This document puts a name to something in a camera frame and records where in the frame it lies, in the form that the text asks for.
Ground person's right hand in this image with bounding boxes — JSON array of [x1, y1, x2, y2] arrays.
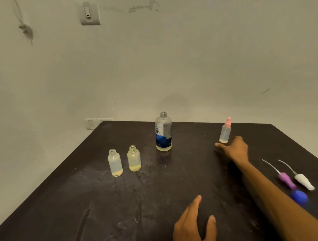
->
[[215, 136, 249, 165]]

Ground person's left hand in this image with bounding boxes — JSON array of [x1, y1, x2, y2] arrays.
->
[[173, 195, 217, 241]]

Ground person's right forearm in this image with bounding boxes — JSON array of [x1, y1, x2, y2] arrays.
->
[[233, 159, 318, 241]]

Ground small spray bottle pink cap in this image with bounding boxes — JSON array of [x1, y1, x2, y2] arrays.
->
[[219, 117, 232, 144]]

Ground large clear bottle blue label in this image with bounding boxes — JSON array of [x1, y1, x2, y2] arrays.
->
[[155, 112, 173, 152]]

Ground purple spray pump with tube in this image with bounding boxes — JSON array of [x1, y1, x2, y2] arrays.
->
[[262, 159, 297, 191]]

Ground small yellowish open bottle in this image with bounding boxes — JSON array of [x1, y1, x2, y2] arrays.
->
[[127, 145, 142, 172]]

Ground white spray pump with tube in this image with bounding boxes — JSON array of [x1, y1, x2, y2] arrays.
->
[[278, 159, 316, 191]]

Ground blue bottle cap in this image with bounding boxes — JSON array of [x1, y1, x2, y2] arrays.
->
[[290, 190, 309, 206]]

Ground small clear open bottle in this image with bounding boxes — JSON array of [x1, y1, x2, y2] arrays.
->
[[107, 149, 123, 177]]

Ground white wall socket plate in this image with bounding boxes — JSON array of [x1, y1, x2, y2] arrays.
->
[[84, 118, 114, 130]]

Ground white wall switch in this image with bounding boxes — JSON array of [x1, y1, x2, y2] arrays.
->
[[79, 2, 101, 26]]

